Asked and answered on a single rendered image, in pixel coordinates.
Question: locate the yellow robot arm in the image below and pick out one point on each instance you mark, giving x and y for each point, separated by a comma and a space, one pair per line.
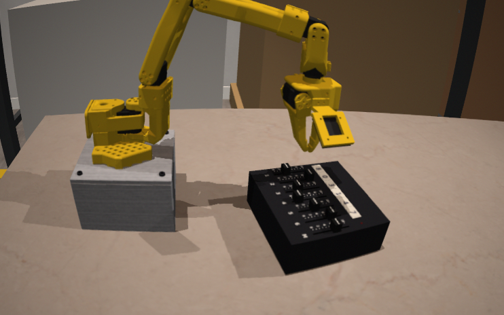
112, 123

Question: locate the black lighting desk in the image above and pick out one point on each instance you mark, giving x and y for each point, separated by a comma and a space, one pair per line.
340, 222

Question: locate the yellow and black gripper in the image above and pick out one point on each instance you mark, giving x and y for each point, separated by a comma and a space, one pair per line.
322, 96

